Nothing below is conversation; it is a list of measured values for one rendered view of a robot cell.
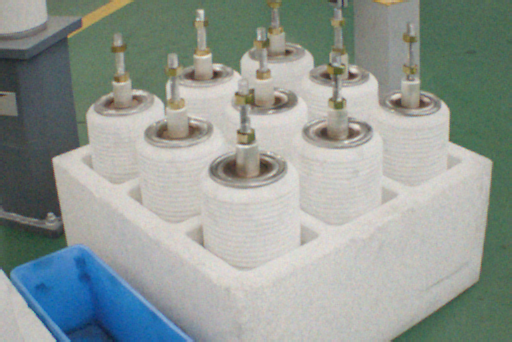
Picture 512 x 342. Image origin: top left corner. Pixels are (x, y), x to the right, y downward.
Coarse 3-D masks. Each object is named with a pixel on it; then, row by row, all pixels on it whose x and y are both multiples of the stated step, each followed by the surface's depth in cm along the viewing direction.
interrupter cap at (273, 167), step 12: (228, 156) 83; (264, 156) 83; (276, 156) 83; (216, 168) 81; (228, 168) 81; (264, 168) 81; (276, 168) 80; (216, 180) 79; (228, 180) 79; (240, 180) 79; (252, 180) 79; (264, 180) 78; (276, 180) 79
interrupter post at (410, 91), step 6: (402, 78) 93; (402, 84) 93; (408, 84) 92; (414, 84) 92; (402, 90) 93; (408, 90) 92; (414, 90) 92; (402, 96) 93; (408, 96) 93; (414, 96) 93; (402, 102) 94; (408, 102) 93; (414, 102) 93
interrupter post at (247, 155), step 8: (240, 144) 79; (248, 144) 79; (256, 144) 79; (240, 152) 79; (248, 152) 79; (256, 152) 80; (240, 160) 80; (248, 160) 79; (256, 160) 80; (240, 168) 80; (248, 168) 80; (256, 168) 80
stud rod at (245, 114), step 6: (240, 84) 77; (246, 84) 77; (240, 90) 77; (246, 90) 77; (240, 108) 78; (246, 108) 78; (240, 114) 78; (246, 114) 78; (240, 120) 79; (246, 120) 78; (240, 126) 79; (246, 126) 79; (246, 132) 79
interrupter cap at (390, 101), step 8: (384, 96) 96; (392, 96) 95; (400, 96) 96; (424, 96) 95; (432, 96) 95; (384, 104) 93; (392, 104) 93; (400, 104) 94; (424, 104) 94; (432, 104) 93; (440, 104) 93; (392, 112) 92; (400, 112) 91; (408, 112) 91; (416, 112) 91; (424, 112) 91; (432, 112) 91
